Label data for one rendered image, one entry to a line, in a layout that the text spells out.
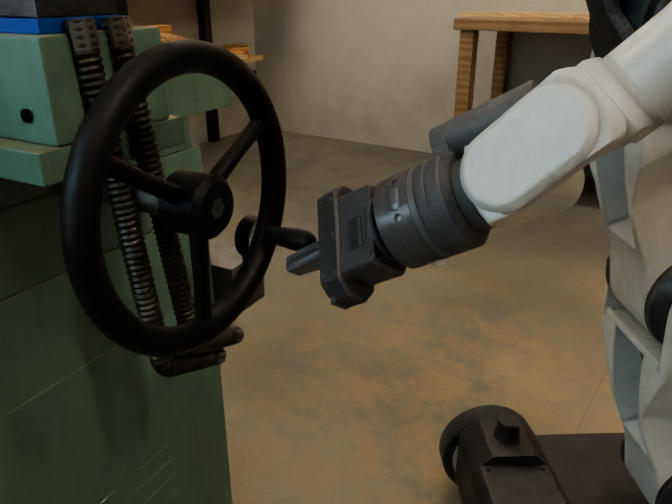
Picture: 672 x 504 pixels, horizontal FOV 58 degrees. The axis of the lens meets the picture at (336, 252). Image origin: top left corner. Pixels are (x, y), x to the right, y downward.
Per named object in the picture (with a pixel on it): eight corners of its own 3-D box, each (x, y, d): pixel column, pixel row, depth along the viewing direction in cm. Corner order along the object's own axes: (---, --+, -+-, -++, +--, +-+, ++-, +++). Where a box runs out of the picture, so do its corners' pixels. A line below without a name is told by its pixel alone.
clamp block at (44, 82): (54, 149, 52) (32, 36, 48) (-45, 132, 57) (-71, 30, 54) (173, 118, 64) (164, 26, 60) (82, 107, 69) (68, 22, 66)
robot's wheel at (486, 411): (421, 459, 133) (498, 488, 137) (425, 476, 128) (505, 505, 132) (469, 390, 126) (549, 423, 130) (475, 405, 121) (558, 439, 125)
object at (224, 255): (236, 318, 91) (233, 270, 88) (173, 300, 97) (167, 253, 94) (268, 295, 98) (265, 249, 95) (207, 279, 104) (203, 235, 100)
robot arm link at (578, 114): (527, 230, 53) (671, 128, 46) (486, 230, 46) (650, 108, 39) (486, 172, 55) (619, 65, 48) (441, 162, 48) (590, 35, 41)
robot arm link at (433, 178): (480, 254, 59) (599, 214, 52) (427, 257, 50) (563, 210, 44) (447, 145, 61) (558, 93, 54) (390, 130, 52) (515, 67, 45)
